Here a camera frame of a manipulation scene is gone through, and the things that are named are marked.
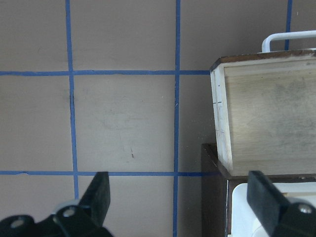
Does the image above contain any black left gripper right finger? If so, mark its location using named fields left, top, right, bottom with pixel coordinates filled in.
left=247, top=171, right=316, bottom=237

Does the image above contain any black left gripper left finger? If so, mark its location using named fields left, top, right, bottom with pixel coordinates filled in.
left=0, top=172, right=112, bottom=237

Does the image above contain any wooden drawer with white handle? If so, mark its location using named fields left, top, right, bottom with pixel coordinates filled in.
left=210, top=30, right=316, bottom=176

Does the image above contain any dark brown drawer cabinet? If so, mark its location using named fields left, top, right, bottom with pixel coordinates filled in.
left=201, top=144, right=316, bottom=237

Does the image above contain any white plastic tray bin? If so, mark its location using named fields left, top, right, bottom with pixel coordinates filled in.
left=228, top=182, right=316, bottom=237

